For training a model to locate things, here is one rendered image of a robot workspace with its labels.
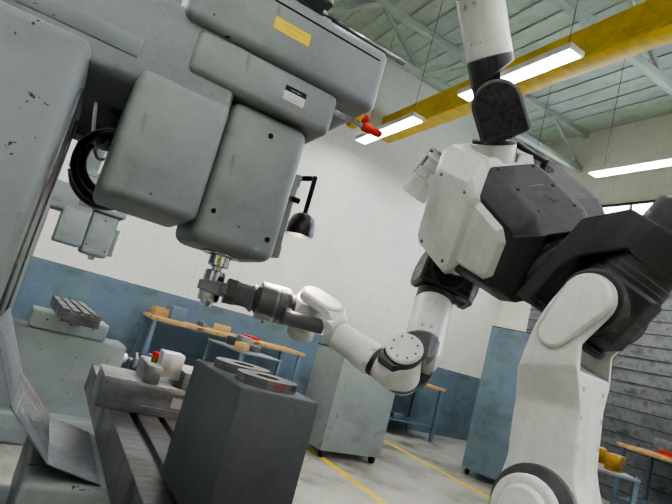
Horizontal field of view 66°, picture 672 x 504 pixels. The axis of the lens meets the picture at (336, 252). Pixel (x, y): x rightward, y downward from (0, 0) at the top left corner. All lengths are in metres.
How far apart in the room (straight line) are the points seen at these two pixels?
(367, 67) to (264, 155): 0.34
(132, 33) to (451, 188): 0.69
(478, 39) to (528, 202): 0.33
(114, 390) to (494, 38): 1.08
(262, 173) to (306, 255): 7.33
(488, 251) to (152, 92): 0.72
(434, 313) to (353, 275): 7.71
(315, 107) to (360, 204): 7.81
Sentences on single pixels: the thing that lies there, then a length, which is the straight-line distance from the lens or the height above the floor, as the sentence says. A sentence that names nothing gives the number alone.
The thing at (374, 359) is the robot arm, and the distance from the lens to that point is 1.12.
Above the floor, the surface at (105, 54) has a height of 1.59.
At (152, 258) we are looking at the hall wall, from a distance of 7.77.
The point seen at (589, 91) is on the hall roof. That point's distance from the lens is 9.97.
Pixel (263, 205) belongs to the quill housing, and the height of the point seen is 1.43.
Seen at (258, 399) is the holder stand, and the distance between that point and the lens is 0.71.
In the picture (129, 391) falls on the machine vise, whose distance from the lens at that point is 1.30.
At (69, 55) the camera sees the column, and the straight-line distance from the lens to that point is 1.00.
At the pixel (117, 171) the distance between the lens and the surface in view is 1.07.
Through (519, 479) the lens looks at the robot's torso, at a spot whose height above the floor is 1.06.
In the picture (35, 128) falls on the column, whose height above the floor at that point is 1.38.
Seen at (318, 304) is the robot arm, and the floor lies 1.26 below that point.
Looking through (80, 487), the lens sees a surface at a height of 0.83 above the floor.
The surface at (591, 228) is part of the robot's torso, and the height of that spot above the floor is 1.49.
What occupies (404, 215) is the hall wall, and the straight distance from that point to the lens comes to 9.50.
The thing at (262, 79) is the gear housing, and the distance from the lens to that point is 1.19.
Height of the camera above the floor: 1.19
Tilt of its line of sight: 9 degrees up
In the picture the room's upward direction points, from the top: 15 degrees clockwise
